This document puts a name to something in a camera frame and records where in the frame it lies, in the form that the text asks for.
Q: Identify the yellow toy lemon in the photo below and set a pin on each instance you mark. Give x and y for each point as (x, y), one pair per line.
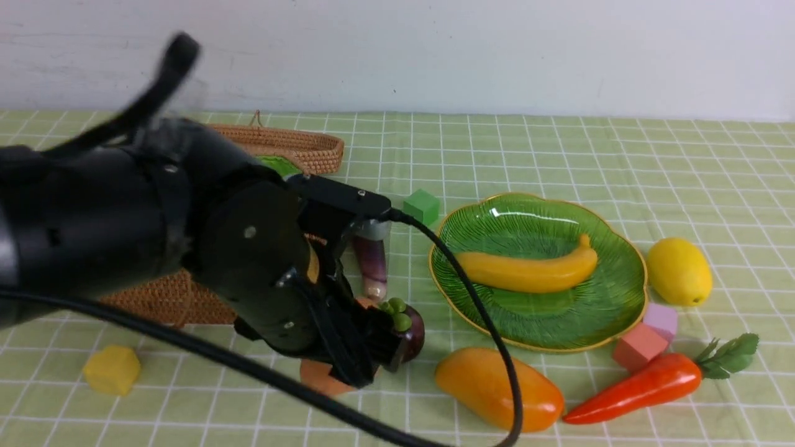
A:
(679, 272)

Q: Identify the orange toy mango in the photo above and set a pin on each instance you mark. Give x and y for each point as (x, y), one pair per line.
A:
(476, 377)

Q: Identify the brown toy potato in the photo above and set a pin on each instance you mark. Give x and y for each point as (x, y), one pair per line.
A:
(316, 376)

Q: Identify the pink-purple foam block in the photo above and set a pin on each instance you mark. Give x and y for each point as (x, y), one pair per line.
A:
(662, 319)

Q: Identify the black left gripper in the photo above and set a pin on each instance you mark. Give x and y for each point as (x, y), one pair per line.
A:
(304, 308)

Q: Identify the salmon pink foam cube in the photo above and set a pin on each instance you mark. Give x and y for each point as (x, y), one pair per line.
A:
(638, 347)

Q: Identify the woven wicker basket green lining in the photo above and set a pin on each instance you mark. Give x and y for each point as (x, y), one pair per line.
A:
(174, 300)

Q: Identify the green leaf-shaped glass plate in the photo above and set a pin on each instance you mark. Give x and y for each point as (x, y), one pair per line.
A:
(598, 311)

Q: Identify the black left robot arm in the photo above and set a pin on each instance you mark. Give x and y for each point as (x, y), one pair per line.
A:
(184, 197)

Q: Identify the orange toy carrot green top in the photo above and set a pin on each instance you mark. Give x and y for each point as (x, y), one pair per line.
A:
(669, 377)

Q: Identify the dark purple toy mangosteen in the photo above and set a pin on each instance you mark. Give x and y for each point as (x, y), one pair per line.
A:
(408, 324)

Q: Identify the yellow foam hexagon block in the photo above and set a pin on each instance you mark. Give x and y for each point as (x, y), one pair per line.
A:
(113, 370)

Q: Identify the yellow toy banana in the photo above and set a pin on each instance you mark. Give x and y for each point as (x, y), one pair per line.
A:
(532, 275)

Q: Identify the green foam cube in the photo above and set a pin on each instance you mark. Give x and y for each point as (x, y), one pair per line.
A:
(423, 206)

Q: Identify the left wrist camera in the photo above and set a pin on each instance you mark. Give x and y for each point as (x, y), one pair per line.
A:
(336, 212)

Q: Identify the woven wicker basket lid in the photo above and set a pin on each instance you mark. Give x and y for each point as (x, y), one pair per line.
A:
(310, 152)

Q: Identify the purple toy eggplant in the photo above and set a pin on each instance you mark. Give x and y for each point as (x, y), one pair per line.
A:
(371, 257)

